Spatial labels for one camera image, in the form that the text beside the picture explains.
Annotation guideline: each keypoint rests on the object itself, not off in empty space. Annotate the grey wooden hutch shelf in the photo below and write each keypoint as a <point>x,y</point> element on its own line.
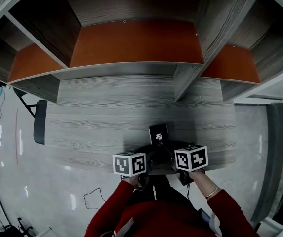
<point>136,43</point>

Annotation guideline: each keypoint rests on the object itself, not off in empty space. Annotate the person's right forearm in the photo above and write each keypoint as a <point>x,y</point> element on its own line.
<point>225,206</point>

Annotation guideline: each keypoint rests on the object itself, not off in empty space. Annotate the grey wood-grain desk top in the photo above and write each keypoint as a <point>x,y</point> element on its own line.
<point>106,122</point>

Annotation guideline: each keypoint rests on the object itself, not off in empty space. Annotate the person's black trousers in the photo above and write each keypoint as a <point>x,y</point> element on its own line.
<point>171,194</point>

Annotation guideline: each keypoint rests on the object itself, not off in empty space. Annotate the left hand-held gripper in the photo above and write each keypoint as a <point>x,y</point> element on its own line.
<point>129,164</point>

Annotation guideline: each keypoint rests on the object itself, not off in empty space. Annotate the black swivel chair base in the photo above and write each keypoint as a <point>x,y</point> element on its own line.
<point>25,225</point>

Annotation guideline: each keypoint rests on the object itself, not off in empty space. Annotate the person's red top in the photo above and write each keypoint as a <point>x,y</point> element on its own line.
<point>166,223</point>

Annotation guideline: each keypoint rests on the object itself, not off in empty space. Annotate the person's left forearm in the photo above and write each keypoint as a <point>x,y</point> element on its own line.
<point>111,206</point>

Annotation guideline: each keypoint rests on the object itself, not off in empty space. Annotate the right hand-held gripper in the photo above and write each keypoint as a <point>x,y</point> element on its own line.
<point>191,158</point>

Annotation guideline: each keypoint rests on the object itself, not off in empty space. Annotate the smartphone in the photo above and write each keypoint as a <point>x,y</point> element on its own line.
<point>159,135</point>

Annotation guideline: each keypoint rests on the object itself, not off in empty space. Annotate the black folding chair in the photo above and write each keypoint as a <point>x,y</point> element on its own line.
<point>40,122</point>

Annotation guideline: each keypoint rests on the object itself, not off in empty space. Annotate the dark grey stone ledge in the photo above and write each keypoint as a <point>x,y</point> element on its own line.
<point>272,157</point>

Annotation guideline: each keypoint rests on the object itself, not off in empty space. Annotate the teal crumpled bag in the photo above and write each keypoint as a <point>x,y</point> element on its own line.
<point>1,92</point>

